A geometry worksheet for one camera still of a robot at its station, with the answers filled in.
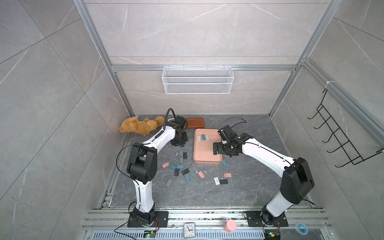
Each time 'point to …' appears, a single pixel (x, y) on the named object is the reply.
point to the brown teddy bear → (133, 124)
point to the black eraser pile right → (186, 171)
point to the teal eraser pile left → (172, 166)
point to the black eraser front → (223, 181)
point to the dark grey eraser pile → (185, 155)
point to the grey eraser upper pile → (181, 153)
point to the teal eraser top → (203, 137)
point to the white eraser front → (216, 181)
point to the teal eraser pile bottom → (187, 177)
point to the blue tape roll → (301, 228)
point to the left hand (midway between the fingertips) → (185, 140)
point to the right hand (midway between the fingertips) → (221, 150)
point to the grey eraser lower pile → (181, 160)
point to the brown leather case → (195, 122)
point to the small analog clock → (189, 230)
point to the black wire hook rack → (345, 144)
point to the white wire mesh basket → (197, 80)
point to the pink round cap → (230, 225)
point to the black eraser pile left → (176, 172)
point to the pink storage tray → (203, 140)
